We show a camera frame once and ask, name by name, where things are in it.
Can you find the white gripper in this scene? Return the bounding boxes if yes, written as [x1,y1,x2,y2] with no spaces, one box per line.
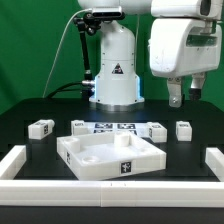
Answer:
[148,18,222,108]

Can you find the white square tabletop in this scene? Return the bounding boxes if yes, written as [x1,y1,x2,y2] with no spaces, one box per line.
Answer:
[57,131,166,181]

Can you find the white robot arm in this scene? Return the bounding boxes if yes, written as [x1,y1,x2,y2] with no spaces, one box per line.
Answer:
[78,0,224,111]

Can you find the fiducial marker sheet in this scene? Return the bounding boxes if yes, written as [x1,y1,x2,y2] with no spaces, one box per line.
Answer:
[86,122,149,137]

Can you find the white U-shaped fence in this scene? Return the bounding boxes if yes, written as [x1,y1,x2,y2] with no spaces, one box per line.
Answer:
[0,145,224,208]

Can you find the black cable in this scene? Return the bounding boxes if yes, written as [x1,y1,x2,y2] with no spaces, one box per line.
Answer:
[46,79,96,99]

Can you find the grey camera on mount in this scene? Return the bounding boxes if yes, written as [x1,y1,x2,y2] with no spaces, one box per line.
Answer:
[91,6,125,21]

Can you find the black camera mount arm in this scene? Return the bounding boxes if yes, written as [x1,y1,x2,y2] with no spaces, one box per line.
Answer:
[73,13,100,80]

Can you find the white cable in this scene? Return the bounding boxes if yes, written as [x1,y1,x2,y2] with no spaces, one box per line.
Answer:
[42,8,92,98]

